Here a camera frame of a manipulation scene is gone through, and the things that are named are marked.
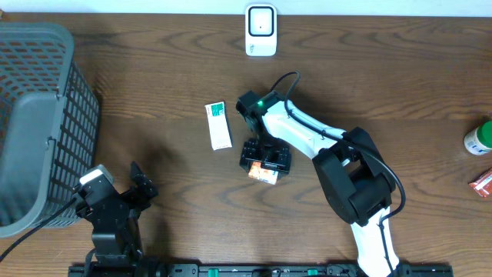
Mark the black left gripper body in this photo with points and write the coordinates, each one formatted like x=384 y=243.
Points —
x=126 y=204

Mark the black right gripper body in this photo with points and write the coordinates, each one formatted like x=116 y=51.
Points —
x=256 y=150

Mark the small orange snack box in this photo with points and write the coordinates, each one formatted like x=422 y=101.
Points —
x=265 y=175

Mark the white green medicine box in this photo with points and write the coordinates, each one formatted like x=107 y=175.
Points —
x=218 y=126

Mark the green lid white jar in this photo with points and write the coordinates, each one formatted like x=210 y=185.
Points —
x=478 y=141

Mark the red Top chocolate bar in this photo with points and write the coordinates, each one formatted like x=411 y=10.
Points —
x=482 y=185

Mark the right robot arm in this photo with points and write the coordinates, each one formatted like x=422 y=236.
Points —
x=354 y=178

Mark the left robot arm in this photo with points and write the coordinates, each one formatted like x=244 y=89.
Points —
x=118 y=250

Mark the white barcode scanner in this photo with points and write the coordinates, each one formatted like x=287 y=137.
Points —
x=261 y=30

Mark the grey plastic mesh basket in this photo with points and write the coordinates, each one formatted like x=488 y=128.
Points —
x=49 y=126

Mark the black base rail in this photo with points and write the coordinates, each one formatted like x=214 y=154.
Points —
x=193 y=270

